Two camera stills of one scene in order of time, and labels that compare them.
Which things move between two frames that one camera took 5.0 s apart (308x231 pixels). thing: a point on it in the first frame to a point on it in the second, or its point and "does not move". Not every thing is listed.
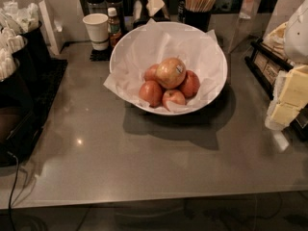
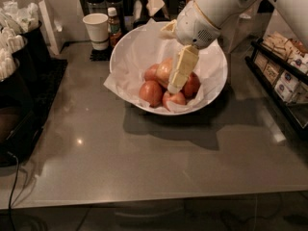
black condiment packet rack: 266,64 does not move
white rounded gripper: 296,36 to 193,26
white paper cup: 97,27 does not move
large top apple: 170,72 does not move
